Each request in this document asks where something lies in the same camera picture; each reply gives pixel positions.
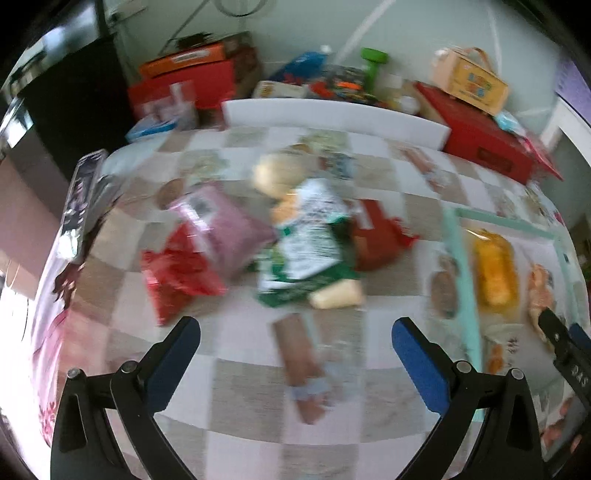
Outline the cream jelly cup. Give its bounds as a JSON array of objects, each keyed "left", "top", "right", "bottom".
[{"left": 308, "top": 279, "right": 365, "bottom": 310}]

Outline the teal tray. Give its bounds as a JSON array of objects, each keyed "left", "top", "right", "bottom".
[{"left": 443, "top": 206, "right": 581, "bottom": 462}]

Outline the orange yellow cake packet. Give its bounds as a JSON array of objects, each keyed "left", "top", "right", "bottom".
[{"left": 468, "top": 229, "right": 520, "bottom": 315}]

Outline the red snack bag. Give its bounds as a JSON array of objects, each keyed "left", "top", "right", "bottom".
[{"left": 140, "top": 222, "right": 226, "bottom": 326}]

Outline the red candy packet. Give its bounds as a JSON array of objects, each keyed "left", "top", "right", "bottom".
[{"left": 348, "top": 199, "right": 420, "bottom": 272}]

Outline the large red gift box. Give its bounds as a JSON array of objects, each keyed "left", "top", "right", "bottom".
[{"left": 414, "top": 82, "right": 564, "bottom": 184}]

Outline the pink snack bag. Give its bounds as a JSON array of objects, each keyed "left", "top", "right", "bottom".
[{"left": 168, "top": 182, "right": 276, "bottom": 279}]

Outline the green white snack packet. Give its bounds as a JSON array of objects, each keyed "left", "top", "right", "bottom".
[{"left": 257, "top": 178, "right": 358, "bottom": 307}]

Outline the smartphone on stand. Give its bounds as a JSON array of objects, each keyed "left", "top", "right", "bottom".
[{"left": 57, "top": 149, "right": 107, "bottom": 262}]

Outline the small clear bottle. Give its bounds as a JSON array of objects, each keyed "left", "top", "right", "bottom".
[{"left": 397, "top": 95, "right": 421, "bottom": 115}]

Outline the beige carry box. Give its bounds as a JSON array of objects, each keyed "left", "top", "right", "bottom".
[{"left": 431, "top": 47, "right": 510, "bottom": 116}]

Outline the white foam board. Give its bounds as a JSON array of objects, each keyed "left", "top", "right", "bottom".
[{"left": 222, "top": 98, "right": 451, "bottom": 150}]

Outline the round bun in wrapper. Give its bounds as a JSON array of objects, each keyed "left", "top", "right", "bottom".
[{"left": 252, "top": 151, "right": 317, "bottom": 200}]

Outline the toy pile in box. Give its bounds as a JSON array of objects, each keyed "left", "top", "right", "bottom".
[{"left": 307, "top": 65, "right": 384, "bottom": 107}]

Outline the green dumbbell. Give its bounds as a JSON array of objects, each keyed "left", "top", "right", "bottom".
[{"left": 361, "top": 48, "right": 389, "bottom": 94}]

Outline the black cabinet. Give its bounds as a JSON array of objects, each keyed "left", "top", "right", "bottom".
[{"left": 17, "top": 1, "right": 134, "bottom": 176}]

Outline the blue water bottle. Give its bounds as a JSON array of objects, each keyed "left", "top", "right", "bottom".
[{"left": 269, "top": 45, "right": 332, "bottom": 85}]

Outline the red box at back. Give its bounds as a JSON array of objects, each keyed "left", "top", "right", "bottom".
[{"left": 127, "top": 60, "right": 236, "bottom": 110}]

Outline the white card box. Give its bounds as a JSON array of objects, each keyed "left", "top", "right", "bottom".
[{"left": 252, "top": 80, "right": 308, "bottom": 99}]

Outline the orange flat box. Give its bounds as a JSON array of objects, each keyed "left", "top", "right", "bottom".
[{"left": 139, "top": 43, "right": 225, "bottom": 79}]

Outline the black cable on wall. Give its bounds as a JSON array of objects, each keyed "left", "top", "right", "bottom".
[{"left": 161, "top": 0, "right": 279, "bottom": 52}]

